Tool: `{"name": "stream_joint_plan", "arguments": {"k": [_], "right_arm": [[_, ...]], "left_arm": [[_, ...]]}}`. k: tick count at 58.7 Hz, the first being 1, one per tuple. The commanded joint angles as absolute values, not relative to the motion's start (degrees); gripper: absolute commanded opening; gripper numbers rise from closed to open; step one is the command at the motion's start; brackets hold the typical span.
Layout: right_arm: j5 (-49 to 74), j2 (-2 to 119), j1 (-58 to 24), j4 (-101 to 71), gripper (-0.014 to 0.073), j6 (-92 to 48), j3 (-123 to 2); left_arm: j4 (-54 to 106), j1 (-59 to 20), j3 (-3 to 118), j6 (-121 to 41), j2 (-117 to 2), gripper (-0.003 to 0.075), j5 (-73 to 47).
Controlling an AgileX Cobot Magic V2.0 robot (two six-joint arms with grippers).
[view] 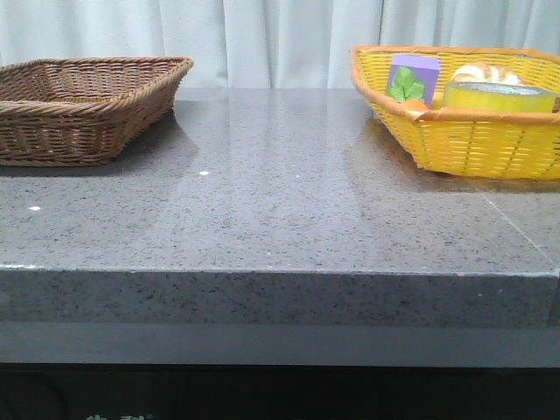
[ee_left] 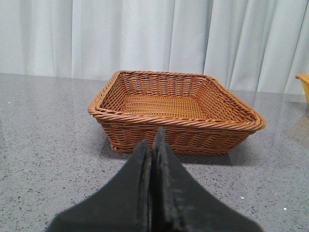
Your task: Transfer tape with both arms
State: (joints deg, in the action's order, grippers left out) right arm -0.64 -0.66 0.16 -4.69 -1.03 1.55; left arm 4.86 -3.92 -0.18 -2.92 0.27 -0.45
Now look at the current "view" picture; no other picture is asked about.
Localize yellow tape roll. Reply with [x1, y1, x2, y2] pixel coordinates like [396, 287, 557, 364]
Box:
[442, 81, 557, 113]

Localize white curtain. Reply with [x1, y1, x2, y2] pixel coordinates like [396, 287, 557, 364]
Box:
[1, 1, 559, 88]

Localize orange toy carrot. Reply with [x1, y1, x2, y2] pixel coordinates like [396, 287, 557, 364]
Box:
[385, 66, 430, 112]

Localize purple foam cube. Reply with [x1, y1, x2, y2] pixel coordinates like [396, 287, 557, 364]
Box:
[387, 54, 441, 107]

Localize brown wicker basket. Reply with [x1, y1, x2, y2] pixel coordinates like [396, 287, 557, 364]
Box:
[1, 56, 193, 167]

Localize toy croissant bread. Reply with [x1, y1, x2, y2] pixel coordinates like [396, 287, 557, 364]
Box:
[451, 62, 526, 86]

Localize yellow woven basket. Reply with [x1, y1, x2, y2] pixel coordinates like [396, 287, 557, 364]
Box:
[351, 45, 559, 179]

